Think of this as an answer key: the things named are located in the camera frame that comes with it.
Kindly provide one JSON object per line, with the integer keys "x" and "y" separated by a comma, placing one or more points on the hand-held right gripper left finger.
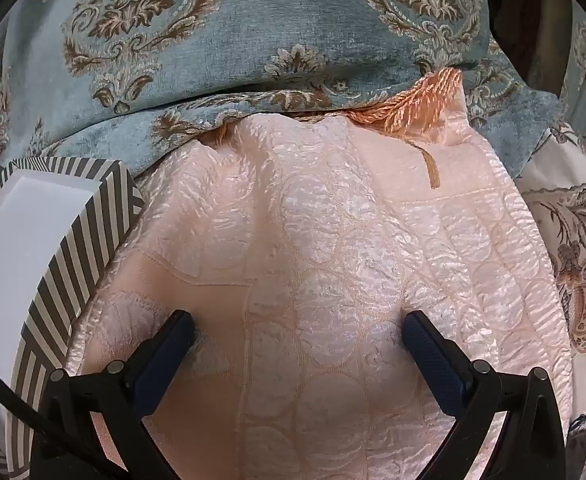
{"x": 162, "y": 360}

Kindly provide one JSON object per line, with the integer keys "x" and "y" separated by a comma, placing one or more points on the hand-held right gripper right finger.
{"x": 433, "y": 360}

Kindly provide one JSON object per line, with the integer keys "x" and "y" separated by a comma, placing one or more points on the striped box with white foam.
{"x": 73, "y": 260}

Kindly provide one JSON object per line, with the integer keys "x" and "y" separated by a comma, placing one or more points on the cream floral cushion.
{"x": 578, "y": 270}

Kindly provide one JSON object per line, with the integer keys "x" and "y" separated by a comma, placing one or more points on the blue damask sofa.
{"x": 273, "y": 20}

